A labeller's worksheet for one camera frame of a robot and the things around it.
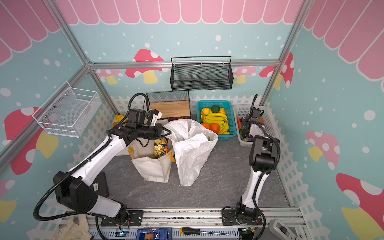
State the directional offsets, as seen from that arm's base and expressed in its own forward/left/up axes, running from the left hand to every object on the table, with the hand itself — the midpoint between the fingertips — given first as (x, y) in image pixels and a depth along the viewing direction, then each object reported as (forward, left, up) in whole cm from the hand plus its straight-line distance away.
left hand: (170, 135), depth 76 cm
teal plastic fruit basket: (+44, -34, -17) cm, 58 cm away
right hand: (+24, -50, -15) cm, 57 cm away
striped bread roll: (+31, +46, -21) cm, 60 cm away
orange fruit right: (+20, -26, -17) cm, 36 cm away
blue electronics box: (-41, +4, -19) cm, 45 cm away
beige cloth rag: (-39, +43, -24) cm, 63 cm away
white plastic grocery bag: (-10, -12, +7) cm, 17 cm away
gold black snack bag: (-1, +7, -11) cm, 13 cm away
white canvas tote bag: (-13, +10, -12) cm, 20 cm away
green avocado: (+37, -27, -16) cm, 49 cm away
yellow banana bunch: (+29, -30, -18) cm, 45 cm away
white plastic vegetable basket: (+37, -47, -18) cm, 62 cm away
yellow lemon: (+36, -19, -17) cm, 44 cm away
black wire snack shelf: (+34, +4, -10) cm, 35 cm away
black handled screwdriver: (-39, -10, -22) cm, 46 cm away
